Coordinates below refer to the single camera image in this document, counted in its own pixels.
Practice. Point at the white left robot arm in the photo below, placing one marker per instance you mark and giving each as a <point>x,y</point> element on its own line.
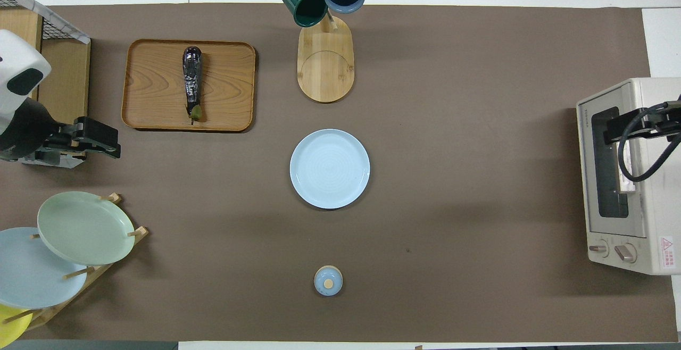
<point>16,57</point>

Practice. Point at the silver oven knob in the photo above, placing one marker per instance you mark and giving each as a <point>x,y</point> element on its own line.
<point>625,253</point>
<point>598,249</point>

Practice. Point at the wooden plate rack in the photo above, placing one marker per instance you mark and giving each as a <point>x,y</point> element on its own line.
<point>139,231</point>

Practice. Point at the yellow plate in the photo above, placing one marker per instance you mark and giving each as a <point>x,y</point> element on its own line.
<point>10,328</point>

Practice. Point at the wooden two-tier shelf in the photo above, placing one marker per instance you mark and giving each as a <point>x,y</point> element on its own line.
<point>64,84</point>

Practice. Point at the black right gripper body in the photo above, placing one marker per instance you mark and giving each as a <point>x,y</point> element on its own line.
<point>665,124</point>

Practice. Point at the rectangular wooden tray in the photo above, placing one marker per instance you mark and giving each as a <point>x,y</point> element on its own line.
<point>154,89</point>

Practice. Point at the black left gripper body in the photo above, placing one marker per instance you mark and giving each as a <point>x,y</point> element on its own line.
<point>26,132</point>

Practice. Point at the pale blue racked plate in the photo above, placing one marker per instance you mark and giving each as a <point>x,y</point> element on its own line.
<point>26,275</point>

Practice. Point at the wooden mug tree stand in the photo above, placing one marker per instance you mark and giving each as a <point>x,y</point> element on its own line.
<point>324,68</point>

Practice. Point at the pale green plate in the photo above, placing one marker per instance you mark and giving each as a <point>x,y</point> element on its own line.
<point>85,227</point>

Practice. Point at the brown table mat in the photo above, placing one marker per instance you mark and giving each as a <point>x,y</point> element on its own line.
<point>425,126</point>

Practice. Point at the light blue round plate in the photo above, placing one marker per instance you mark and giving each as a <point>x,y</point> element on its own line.
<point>330,169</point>

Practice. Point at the white toaster oven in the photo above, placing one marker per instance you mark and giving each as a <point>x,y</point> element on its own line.
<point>659,206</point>

